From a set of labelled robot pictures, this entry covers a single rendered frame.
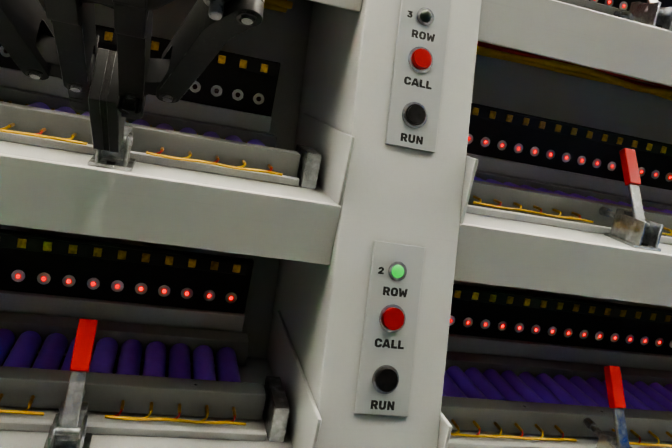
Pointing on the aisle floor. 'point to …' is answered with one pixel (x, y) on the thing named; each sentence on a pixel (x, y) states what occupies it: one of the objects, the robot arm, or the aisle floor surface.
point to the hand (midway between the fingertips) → (109, 104)
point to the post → (384, 191)
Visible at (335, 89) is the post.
